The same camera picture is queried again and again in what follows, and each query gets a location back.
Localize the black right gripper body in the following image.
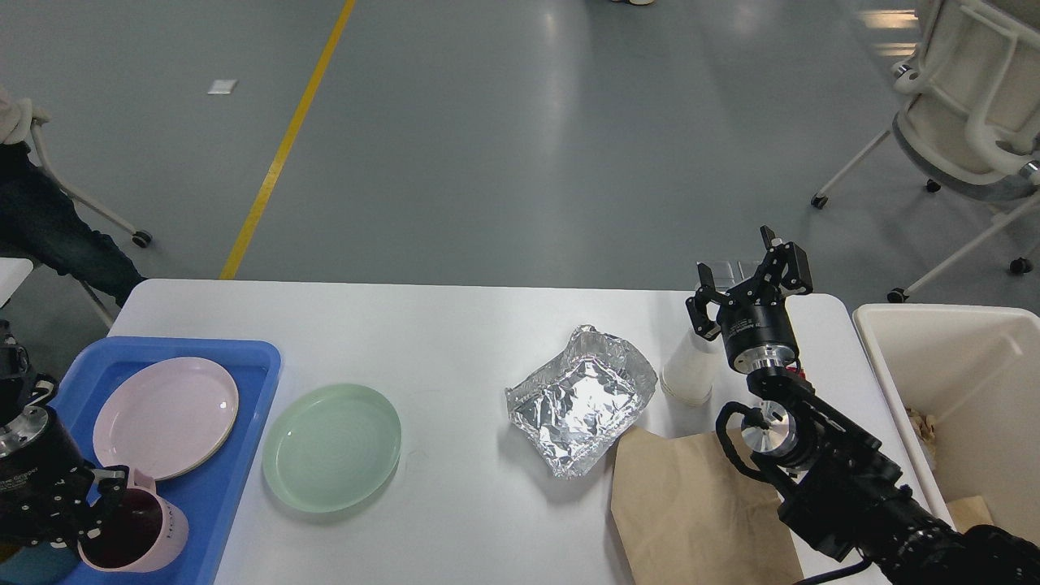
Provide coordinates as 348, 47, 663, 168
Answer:
718, 297, 800, 375

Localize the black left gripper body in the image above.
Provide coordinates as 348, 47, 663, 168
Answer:
1, 405, 83, 530

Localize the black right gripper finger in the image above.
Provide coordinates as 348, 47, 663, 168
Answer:
686, 262, 736, 341
747, 226, 814, 305

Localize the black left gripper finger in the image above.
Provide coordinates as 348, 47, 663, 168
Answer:
73, 464, 131, 549
1, 522, 78, 549

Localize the pink mug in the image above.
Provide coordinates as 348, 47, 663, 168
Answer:
78, 469, 189, 573

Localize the green plate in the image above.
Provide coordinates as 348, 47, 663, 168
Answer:
262, 383, 404, 514

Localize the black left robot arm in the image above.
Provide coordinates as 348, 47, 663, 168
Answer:
1, 321, 131, 548

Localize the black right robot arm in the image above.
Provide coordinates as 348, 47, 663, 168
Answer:
686, 226, 1039, 584

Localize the teal yellow cup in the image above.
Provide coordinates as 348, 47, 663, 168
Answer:
1, 544, 80, 584

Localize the white paper cup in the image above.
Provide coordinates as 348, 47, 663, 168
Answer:
661, 329, 725, 406

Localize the pink plate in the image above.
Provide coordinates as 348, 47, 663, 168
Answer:
93, 357, 239, 480

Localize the blue plastic tray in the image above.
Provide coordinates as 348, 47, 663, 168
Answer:
52, 336, 281, 584

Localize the crumpled aluminium foil tray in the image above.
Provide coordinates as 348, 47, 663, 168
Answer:
505, 323, 658, 480

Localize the brown paper bag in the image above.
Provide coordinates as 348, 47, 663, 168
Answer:
610, 428, 804, 584

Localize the beige plastic bin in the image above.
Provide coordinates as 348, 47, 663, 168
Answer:
853, 304, 1039, 542

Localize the white office chair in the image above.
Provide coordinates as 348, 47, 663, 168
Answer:
810, 1, 1039, 303

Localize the seated person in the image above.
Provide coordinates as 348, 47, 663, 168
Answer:
1, 90, 145, 306

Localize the brown paper in bin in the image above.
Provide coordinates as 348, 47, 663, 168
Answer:
946, 495, 993, 534

